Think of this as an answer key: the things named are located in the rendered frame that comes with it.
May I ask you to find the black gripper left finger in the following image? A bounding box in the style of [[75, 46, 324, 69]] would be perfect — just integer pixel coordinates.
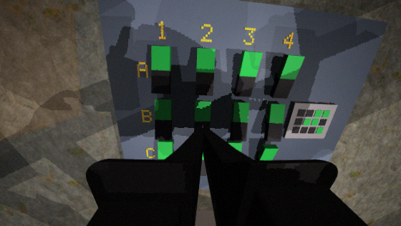
[[86, 127, 204, 226]]

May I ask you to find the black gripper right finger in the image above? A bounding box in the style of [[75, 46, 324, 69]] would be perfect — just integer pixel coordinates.
[[203, 127, 338, 226]]

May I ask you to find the grey switch panel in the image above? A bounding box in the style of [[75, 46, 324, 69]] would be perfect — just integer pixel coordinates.
[[98, 0, 388, 161]]

